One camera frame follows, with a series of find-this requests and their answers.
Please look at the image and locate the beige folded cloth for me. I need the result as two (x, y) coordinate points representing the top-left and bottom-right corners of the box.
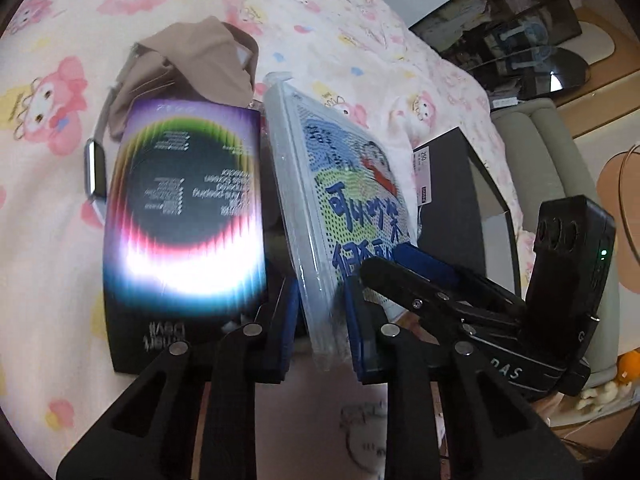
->
(107, 16), (259, 139)

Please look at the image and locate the cartoon bead kit package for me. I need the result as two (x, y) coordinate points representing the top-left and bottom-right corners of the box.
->
(262, 74), (413, 370)

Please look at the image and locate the black open storage box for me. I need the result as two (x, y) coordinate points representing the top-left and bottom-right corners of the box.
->
(413, 128), (522, 296)

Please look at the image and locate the dark display cabinet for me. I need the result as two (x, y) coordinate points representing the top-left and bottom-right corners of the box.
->
(410, 0), (590, 101)

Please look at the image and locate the silver smart watch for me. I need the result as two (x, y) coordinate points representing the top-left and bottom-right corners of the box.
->
(84, 44), (139, 226)

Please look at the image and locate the black rainbow circle box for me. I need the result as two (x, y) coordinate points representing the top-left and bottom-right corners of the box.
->
(102, 99), (267, 374)

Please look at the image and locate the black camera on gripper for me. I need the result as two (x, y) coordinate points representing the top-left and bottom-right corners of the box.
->
(525, 195), (616, 327)

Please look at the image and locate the pink cartoon print blanket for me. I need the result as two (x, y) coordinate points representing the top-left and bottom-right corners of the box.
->
(1, 0), (535, 474)

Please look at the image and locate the grey green sofa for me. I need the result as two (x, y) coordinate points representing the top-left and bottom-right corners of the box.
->
(490, 99), (620, 388)

